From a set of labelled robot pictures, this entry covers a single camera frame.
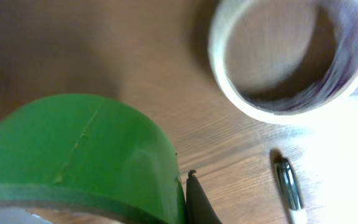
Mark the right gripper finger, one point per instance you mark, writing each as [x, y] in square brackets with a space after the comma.
[199, 210]

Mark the green tape roll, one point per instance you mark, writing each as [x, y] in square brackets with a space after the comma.
[89, 154]

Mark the cream masking tape roll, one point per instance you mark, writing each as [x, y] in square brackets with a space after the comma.
[340, 81]

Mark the black and white marker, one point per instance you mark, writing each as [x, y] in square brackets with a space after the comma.
[290, 192]

